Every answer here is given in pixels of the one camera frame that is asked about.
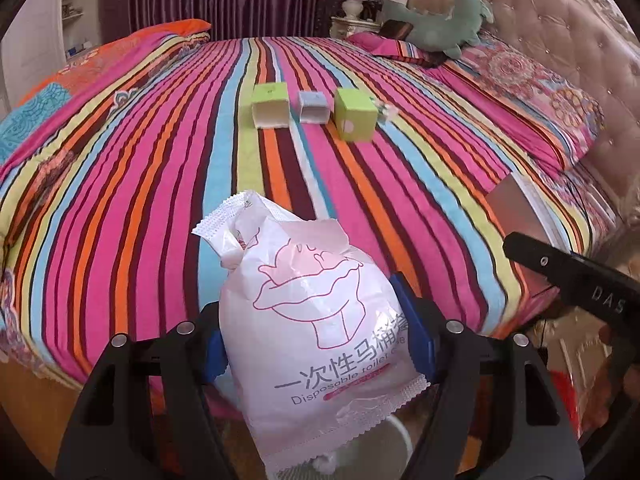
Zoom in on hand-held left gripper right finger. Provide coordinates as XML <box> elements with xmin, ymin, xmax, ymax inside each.
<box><xmin>390</xmin><ymin>272</ymin><xmax>586</xmax><ymax>480</ymax></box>

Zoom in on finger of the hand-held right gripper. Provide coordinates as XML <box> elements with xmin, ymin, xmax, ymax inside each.
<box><xmin>502</xmin><ymin>232</ymin><xmax>581</xmax><ymax>293</ymax></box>

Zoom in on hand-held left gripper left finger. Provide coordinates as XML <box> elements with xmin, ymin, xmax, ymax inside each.
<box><xmin>55</xmin><ymin>302</ymin><xmax>251</xmax><ymax>480</ymax></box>

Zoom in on white cardboard box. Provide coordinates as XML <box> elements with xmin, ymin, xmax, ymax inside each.
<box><xmin>486</xmin><ymin>172</ymin><xmax>568</xmax><ymax>253</ymax></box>

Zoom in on white plastic packet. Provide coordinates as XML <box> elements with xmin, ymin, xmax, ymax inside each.
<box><xmin>191</xmin><ymin>190</ymin><xmax>431</xmax><ymax>480</ymax></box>

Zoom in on green cardboard box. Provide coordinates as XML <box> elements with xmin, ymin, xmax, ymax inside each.
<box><xmin>334</xmin><ymin>87</ymin><xmax>378</xmax><ymax>142</ymax></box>
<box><xmin>251</xmin><ymin>81</ymin><xmax>292</xmax><ymax>129</ymax></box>

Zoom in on small grey box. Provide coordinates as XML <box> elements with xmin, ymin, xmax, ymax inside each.
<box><xmin>298</xmin><ymin>91</ymin><xmax>330</xmax><ymax>125</ymax></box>

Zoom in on cream carved bedside cabinet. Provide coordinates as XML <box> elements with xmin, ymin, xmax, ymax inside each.
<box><xmin>520</xmin><ymin>280</ymin><xmax>640</xmax><ymax>436</ymax></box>

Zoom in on red shaggy rug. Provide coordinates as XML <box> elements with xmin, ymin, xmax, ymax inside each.
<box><xmin>547</xmin><ymin>370</ymin><xmax>586</xmax><ymax>436</ymax></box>

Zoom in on striped colourful bedsheet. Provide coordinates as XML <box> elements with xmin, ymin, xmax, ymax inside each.
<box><xmin>0</xmin><ymin>35</ymin><xmax>621</xmax><ymax>421</ymax></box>

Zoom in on pink floral pillow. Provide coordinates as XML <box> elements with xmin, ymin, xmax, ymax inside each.
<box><xmin>440</xmin><ymin>30</ymin><xmax>606</xmax><ymax>171</ymax></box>

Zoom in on beige tufted headboard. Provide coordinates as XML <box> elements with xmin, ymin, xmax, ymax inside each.
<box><xmin>400</xmin><ymin>0</ymin><xmax>640</xmax><ymax>211</ymax></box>

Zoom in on green plush dinosaur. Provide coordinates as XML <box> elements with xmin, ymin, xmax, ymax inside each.
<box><xmin>377</xmin><ymin>0</ymin><xmax>496</xmax><ymax>61</ymax></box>

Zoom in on pink striped pillow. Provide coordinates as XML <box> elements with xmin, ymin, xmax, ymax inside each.
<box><xmin>347</xmin><ymin>30</ymin><xmax>441</xmax><ymax>63</ymax></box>

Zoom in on small white nightstand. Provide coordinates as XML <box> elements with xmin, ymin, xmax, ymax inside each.
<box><xmin>331</xmin><ymin>15</ymin><xmax>381</xmax><ymax>38</ymax></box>

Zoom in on orange blue patterned quilt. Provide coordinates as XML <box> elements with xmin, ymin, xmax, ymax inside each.
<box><xmin>0</xmin><ymin>19</ymin><xmax>212</xmax><ymax>166</ymax></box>

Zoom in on white shelf cabinet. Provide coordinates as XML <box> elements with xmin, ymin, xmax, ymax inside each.
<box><xmin>0</xmin><ymin>0</ymin><xmax>103</xmax><ymax>106</ymax></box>

